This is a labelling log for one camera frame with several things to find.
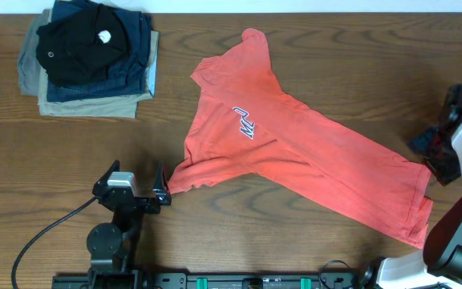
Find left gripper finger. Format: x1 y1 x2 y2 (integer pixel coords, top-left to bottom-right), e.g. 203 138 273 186
94 160 120 189
152 161 172 206

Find red printed t-shirt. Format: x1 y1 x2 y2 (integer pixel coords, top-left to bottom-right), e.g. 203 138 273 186
168 28 432 248

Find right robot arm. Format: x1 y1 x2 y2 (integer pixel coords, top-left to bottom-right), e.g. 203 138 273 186
358 83 462 288

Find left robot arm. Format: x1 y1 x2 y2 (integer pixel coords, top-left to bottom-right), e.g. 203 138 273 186
87 161 172 288

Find beige folded garment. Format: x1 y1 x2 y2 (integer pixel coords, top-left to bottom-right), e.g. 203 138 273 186
38 31 160 119

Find navy folded garment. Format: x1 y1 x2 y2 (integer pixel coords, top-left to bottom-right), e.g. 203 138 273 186
46 1 152 103

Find light blue folded garment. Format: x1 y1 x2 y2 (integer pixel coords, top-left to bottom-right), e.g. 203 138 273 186
145 53 158 99

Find black folded garment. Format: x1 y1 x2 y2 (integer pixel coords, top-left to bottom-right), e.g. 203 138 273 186
36 5 128 86

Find left black cable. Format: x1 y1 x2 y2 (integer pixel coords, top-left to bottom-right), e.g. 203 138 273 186
10 195 99 289

